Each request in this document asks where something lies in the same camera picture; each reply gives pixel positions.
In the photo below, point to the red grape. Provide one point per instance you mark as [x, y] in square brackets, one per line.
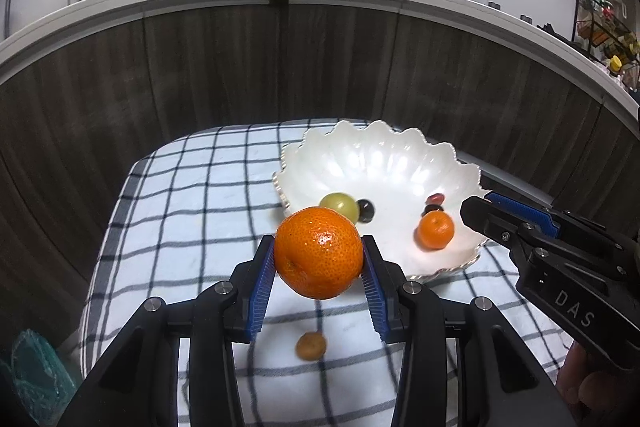
[437, 198]

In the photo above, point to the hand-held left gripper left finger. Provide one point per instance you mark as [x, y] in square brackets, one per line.
[262, 287]

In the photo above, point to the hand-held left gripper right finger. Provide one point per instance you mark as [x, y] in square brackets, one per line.
[373, 287]

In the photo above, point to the dark purple grape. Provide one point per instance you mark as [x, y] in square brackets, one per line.
[366, 211]

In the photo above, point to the blue white checked cloth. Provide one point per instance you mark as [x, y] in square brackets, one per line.
[190, 207]

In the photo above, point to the orange tangerine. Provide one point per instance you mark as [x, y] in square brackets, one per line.
[435, 230]
[320, 252]

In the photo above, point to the white scalloped bowl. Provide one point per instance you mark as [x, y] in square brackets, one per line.
[380, 162]

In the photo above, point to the person's right hand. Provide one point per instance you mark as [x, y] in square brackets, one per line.
[595, 387]

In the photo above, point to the teal mesh cloth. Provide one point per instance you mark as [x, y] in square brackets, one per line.
[40, 372]

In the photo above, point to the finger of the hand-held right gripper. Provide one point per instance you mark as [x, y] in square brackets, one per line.
[495, 222]
[530, 212]

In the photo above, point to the large green grape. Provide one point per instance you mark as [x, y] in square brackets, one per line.
[340, 203]

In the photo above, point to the dark wood cabinet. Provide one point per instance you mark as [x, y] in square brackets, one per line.
[200, 67]

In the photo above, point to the large brown longan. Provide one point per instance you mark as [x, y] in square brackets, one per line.
[310, 346]

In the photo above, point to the dark blue grape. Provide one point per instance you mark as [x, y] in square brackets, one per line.
[431, 210]

